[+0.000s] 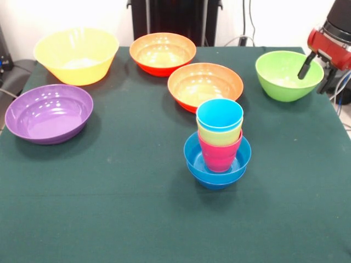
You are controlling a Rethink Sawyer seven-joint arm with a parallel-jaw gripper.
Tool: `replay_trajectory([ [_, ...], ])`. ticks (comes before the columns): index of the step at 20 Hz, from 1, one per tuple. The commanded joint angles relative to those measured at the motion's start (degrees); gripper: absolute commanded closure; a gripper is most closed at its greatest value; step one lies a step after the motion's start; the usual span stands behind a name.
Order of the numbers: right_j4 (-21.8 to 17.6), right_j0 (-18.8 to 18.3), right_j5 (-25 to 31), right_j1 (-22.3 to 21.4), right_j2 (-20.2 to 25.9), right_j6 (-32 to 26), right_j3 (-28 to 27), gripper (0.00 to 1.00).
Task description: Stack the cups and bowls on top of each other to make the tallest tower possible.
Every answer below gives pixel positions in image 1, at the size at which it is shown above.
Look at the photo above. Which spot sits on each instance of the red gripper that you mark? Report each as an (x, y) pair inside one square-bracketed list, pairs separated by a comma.
[(331, 52)]

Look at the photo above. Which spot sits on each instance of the light green bowl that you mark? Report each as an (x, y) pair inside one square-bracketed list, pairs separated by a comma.
[(279, 79)]

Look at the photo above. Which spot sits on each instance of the light blue cup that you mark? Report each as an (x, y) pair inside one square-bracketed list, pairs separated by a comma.
[(216, 115)]

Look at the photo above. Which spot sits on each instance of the yellow-green cup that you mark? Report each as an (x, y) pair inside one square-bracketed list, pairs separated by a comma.
[(219, 137)]

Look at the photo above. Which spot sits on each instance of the orange bowl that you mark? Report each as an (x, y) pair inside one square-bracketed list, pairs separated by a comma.
[(161, 52), (197, 85)]

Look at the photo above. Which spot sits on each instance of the red cup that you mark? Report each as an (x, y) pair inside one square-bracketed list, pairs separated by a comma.
[(219, 159)]

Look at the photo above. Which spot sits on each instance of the dark blue bowl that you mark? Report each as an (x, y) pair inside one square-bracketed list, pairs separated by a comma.
[(216, 183)]

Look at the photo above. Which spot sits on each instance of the light blue bowl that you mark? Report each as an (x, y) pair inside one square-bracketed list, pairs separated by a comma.
[(192, 161)]

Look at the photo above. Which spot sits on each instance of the black rounded base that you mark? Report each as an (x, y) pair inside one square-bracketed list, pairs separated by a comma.
[(340, 85)]

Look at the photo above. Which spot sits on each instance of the black plug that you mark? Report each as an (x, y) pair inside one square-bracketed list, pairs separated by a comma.
[(242, 41)]

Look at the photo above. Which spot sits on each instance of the dark green tablecloth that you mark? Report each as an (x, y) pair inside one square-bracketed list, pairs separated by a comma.
[(175, 219)]

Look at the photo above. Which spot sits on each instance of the large yellow bowl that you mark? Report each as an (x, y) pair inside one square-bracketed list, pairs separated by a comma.
[(76, 71)]

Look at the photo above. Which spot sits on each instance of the purple bowl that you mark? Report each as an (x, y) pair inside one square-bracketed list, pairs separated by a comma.
[(46, 117)]

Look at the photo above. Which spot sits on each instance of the black chair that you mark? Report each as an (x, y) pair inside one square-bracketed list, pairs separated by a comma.
[(16, 74)]

